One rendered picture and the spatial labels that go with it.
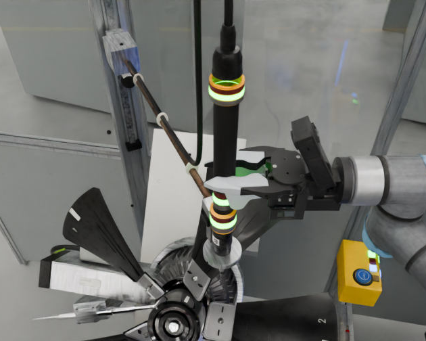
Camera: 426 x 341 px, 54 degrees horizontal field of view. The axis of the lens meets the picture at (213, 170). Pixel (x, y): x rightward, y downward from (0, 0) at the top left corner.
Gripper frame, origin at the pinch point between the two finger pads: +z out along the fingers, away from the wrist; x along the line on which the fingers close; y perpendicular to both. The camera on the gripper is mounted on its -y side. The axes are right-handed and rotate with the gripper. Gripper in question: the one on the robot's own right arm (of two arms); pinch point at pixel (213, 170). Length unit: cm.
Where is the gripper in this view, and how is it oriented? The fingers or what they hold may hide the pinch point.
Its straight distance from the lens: 61.5
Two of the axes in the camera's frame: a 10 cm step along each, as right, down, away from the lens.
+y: 0.1, 7.1, 7.0
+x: 0.1, -7.0, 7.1
